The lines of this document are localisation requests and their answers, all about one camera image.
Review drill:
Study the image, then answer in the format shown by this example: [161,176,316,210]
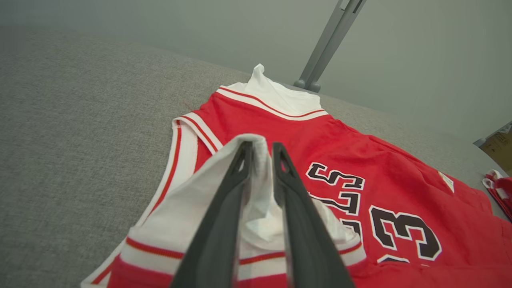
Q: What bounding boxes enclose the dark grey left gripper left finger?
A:
[170,140,254,288]

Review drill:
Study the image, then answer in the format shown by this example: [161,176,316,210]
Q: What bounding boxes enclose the grey partition post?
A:
[306,0,367,94]
[294,0,353,89]

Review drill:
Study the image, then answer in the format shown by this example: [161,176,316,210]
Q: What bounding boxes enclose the red shorts white trim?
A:
[482,169,512,223]

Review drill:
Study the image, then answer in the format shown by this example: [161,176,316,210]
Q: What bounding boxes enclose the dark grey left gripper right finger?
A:
[272,142,357,288]

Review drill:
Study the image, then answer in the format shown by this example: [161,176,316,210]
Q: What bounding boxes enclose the brown cardboard box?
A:
[474,121,512,177]

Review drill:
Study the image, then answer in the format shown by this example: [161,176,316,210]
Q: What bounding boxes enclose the red basketball jersey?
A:
[79,63,512,288]

